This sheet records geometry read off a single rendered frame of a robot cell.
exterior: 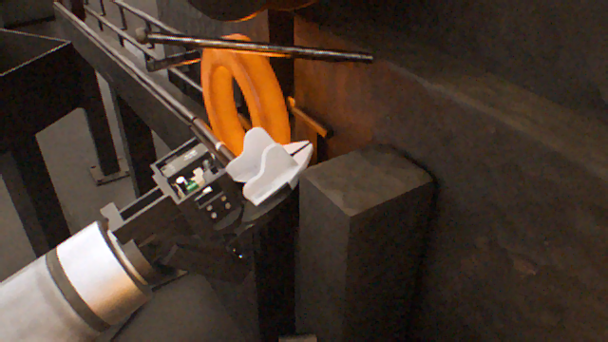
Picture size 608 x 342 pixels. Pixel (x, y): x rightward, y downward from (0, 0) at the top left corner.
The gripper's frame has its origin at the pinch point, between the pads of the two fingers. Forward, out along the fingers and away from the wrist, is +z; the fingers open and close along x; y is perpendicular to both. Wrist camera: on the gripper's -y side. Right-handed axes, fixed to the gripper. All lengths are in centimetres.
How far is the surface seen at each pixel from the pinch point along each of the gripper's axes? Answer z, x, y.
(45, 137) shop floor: -40, 160, -66
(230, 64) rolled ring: -0.2, 11.1, 7.5
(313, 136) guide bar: 3.4, 3.6, -1.8
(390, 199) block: 0.4, -14.7, 4.6
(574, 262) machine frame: 6.1, -27.2, 2.9
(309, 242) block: -6.0, -9.7, -0.3
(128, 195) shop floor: -25, 105, -71
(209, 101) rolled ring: -2.7, 19.1, -0.4
